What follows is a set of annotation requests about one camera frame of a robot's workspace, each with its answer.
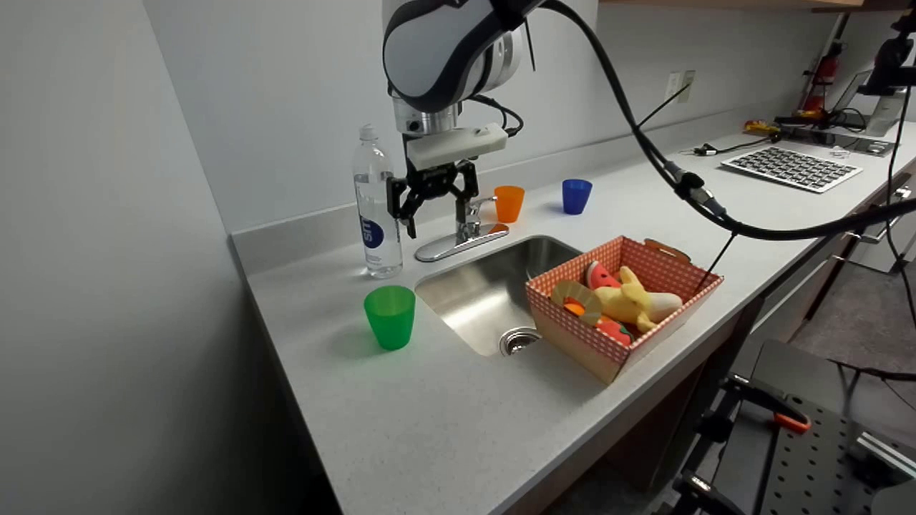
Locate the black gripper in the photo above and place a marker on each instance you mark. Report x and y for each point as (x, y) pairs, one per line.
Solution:
(441, 179)

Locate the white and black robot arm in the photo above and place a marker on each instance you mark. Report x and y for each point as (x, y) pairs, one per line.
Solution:
(440, 46)

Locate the chrome sink tap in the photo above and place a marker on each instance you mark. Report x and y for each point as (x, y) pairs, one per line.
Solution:
(460, 247)

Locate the clear plastic water bottle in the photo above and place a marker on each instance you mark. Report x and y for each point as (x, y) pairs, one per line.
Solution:
(379, 219)

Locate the orange plastic cup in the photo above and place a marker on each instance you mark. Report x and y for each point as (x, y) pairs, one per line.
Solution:
(508, 205)

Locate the stainless steel sink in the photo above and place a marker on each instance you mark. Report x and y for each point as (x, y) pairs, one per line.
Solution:
(477, 295)

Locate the green plastic cup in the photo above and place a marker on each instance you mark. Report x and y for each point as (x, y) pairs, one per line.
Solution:
(389, 320)

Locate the blue plastic cup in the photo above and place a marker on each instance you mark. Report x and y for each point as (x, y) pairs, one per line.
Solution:
(576, 195)

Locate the yellow plush fruit slice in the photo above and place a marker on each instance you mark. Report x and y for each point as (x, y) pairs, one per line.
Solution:
(578, 292)

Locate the red plush watermelon slice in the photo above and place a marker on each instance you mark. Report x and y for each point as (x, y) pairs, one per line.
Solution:
(603, 275)

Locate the red checkered basket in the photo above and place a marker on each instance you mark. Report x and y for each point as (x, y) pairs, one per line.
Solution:
(581, 344)

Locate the red toy fruit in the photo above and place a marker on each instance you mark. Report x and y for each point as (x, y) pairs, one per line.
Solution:
(614, 330)

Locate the yellow plush banana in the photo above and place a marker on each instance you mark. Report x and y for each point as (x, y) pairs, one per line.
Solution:
(634, 302)

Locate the black pen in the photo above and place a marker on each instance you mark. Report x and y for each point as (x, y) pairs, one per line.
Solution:
(724, 147)

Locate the yellow hand tool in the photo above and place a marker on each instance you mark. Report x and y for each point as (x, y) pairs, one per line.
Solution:
(760, 127)

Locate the white computer keyboard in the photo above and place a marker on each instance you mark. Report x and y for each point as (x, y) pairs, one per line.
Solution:
(790, 168)

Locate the black clamp with orange grip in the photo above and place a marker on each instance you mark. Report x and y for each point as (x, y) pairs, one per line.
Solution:
(767, 411)

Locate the red object on counter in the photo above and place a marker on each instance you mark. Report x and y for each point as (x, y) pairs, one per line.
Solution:
(823, 81)

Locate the black perforated cart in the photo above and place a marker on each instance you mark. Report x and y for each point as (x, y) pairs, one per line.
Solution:
(820, 460)

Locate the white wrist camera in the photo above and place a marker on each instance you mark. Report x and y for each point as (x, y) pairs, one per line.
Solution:
(460, 147)

